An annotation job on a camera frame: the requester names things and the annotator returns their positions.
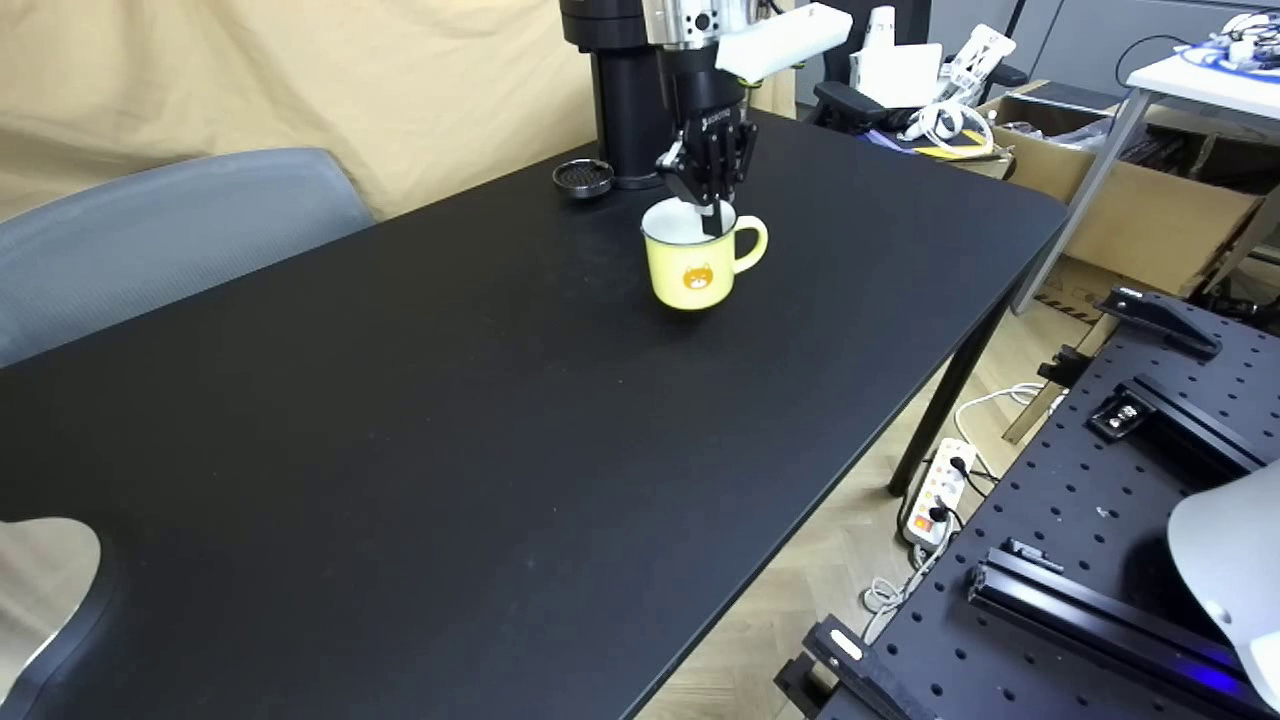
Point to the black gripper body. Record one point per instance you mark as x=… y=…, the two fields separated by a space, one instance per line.
x=701 y=99

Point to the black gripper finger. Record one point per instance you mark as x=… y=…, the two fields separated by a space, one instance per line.
x=699 y=160
x=732 y=153

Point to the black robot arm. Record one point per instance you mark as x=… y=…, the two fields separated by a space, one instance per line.
x=661 y=101

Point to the yellow white enamel mug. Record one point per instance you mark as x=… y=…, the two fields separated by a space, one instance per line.
x=694 y=271

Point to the small black round lid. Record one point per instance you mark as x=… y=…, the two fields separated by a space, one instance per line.
x=581 y=179

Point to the black table leg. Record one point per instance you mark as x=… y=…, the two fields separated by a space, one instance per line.
x=947 y=399

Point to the white power strip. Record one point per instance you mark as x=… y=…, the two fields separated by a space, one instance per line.
x=936 y=493

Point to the cardboard box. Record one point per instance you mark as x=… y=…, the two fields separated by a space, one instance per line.
x=1145 y=225

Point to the white side table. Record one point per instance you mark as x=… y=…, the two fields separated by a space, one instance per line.
x=1174 y=80

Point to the black perforated optical breadboard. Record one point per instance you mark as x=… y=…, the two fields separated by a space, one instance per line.
x=1176 y=400

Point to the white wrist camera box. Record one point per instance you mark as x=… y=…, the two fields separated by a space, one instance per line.
x=783 y=42

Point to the black aluminium rail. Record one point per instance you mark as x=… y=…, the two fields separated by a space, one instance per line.
x=1112 y=632

